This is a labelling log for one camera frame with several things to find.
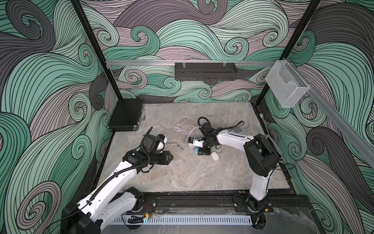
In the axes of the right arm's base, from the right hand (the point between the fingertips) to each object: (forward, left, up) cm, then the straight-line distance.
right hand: (199, 150), depth 93 cm
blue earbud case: (-2, +2, +3) cm, 4 cm away
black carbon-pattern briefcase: (+29, +54, +2) cm, 62 cm away
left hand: (-10, +18, +14) cm, 24 cm away
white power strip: (+13, -28, +3) cm, 31 cm away
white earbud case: (-5, -9, +1) cm, 11 cm away
